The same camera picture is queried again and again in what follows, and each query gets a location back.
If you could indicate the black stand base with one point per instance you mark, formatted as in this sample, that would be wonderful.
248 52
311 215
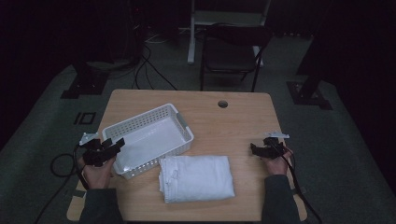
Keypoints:
309 93
85 84

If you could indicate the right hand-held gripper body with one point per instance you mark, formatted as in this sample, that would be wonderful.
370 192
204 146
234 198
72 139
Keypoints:
274 149

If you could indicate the white plastic basket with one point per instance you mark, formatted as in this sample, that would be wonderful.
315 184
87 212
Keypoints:
149 141

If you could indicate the grey tape strip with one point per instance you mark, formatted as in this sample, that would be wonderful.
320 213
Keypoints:
302 190
79 193

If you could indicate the person's left hand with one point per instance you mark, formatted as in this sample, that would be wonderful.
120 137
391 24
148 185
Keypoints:
98 175

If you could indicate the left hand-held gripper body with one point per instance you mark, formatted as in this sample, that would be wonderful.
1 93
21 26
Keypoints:
95 154

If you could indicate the black folding chair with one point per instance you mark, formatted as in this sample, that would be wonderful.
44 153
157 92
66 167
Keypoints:
232 56

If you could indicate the person's right hand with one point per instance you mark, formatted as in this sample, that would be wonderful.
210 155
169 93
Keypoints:
277 166

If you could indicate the white cloth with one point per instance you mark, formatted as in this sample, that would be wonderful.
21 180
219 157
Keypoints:
196 179

